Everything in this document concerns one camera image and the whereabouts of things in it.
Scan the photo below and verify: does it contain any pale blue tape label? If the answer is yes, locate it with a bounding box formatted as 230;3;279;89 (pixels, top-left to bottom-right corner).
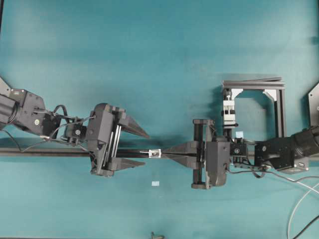
235;131;244;138

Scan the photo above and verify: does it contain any white clamp on frame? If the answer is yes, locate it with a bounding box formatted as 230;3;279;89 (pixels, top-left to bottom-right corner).
223;89;236;128

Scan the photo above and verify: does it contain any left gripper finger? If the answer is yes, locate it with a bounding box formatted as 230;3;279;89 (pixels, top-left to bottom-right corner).
109;157;145;171
119;115;150;138

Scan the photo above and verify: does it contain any small white tape patch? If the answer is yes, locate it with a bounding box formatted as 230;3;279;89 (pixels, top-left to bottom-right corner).
151;181;160;187

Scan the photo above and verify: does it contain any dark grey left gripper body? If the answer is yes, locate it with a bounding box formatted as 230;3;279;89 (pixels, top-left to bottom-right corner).
86;103;126;177

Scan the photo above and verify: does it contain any black aluminium frame stand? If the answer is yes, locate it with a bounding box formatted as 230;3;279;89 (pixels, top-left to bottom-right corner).
222;77;287;140

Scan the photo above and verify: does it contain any silver metal fitting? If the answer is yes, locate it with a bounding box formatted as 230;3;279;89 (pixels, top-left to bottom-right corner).
148;149;161;158

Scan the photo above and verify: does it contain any dark object at bottom edge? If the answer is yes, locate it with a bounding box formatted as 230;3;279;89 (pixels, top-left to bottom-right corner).
151;232;165;239

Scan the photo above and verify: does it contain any thin grey wire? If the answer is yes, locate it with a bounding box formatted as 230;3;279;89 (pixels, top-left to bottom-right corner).
139;149;319;239

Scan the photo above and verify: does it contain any black aluminium rail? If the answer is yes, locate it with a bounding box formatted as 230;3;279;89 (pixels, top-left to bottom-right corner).
0;148;197;158

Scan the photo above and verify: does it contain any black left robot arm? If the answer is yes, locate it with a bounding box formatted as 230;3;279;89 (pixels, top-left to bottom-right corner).
0;89;149;177

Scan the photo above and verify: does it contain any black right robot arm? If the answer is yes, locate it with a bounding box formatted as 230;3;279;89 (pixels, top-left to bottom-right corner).
161;119;319;189

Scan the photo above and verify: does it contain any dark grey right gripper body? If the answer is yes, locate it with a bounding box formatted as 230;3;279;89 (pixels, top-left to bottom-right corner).
191;119;230;189

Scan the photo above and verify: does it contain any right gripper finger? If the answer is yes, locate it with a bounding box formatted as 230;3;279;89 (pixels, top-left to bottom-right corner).
162;153;203;169
161;141;203;155

